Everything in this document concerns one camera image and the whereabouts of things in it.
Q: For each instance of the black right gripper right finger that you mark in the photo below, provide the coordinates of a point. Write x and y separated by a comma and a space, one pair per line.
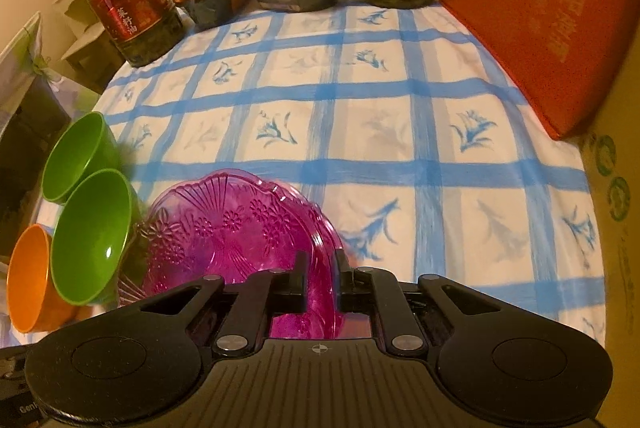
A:
377, 293

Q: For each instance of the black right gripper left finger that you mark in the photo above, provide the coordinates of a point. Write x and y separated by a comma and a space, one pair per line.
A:
264, 295

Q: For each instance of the pink glass plate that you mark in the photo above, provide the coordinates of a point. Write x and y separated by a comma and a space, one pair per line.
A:
233, 224

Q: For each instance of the green plastic bowl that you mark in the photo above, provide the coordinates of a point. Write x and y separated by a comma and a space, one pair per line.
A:
87, 146
90, 239

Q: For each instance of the orange plastic bowl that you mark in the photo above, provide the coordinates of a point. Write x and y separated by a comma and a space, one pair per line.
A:
33, 302

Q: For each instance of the blue checked tablecloth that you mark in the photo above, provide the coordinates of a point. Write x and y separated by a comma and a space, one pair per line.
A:
399, 125

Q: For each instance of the large cardboard box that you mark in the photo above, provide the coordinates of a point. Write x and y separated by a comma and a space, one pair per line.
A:
610, 151

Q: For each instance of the lower dark instant cup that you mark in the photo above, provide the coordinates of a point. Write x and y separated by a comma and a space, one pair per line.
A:
206, 14

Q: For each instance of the white wooden chair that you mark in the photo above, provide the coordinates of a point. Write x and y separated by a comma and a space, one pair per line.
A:
92, 55

